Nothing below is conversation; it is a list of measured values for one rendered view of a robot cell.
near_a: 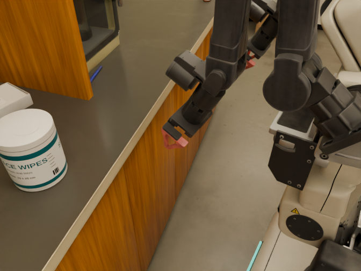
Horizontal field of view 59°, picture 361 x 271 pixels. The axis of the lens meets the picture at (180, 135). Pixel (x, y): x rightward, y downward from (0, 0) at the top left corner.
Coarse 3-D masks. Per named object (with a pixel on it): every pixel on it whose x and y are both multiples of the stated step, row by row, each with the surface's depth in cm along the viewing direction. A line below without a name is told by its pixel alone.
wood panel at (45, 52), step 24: (0, 0) 89; (24, 0) 86; (48, 0) 84; (72, 0) 85; (0, 24) 94; (24, 24) 91; (48, 24) 89; (72, 24) 87; (0, 48) 101; (24, 48) 97; (48, 48) 94; (72, 48) 91; (0, 72) 108; (24, 72) 104; (48, 72) 100; (72, 72) 97; (72, 96) 104
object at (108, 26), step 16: (80, 0) 100; (96, 0) 108; (112, 0) 118; (80, 16) 102; (96, 16) 111; (112, 16) 121; (80, 32) 104; (96, 32) 113; (112, 32) 123; (96, 48) 115
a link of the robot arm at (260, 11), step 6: (252, 0) 94; (258, 0) 93; (264, 0) 93; (270, 0) 94; (252, 6) 94; (258, 6) 94; (264, 6) 93; (270, 6) 92; (252, 12) 94; (258, 12) 94; (264, 12) 94; (276, 12) 90; (252, 18) 96; (258, 18) 95; (276, 18) 91
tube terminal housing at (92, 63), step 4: (112, 40) 127; (116, 40) 130; (108, 44) 124; (112, 44) 128; (116, 44) 130; (104, 48) 122; (108, 48) 125; (112, 48) 128; (100, 52) 120; (104, 52) 123; (108, 52) 126; (96, 56) 118; (100, 56) 121; (104, 56) 124; (92, 60) 116; (96, 60) 119; (100, 60) 122; (88, 64) 114; (92, 64) 117; (96, 64) 119; (88, 68) 115; (92, 68) 117
